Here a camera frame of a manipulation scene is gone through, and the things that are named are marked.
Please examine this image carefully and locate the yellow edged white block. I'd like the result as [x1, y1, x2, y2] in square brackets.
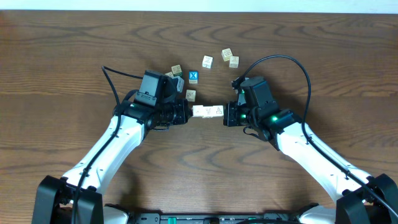
[202, 106, 213, 118]

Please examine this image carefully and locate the red edged grape block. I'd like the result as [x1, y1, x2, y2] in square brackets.
[212, 105, 224, 117]

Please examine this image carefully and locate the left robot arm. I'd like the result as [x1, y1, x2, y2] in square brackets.
[32, 93, 192, 223]

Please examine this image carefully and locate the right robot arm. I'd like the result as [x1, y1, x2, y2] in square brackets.
[224, 102, 397, 223]

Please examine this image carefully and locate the white block red drawing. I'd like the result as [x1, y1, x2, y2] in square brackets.
[165, 72, 174, 77]

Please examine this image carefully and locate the blue X letter block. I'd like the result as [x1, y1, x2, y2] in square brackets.
[188, 71, 198, 84]

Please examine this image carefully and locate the green edged picture block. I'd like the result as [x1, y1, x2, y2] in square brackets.
[171, 65, 183, 77]

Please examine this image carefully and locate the yellow picture block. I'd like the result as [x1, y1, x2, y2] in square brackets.
[221, 48, 233, 62]

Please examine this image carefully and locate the right black cable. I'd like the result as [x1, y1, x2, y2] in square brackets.
[234, 54, 398, 215]

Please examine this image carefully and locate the black cable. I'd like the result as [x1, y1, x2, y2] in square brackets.
[234, 54, 398, 215]
[70, 65, 146, 224]

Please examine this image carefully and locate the left black cable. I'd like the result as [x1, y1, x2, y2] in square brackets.
[70, 65, 146, 224]

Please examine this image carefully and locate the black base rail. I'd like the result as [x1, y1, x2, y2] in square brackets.
[128, 213, 300, 224]

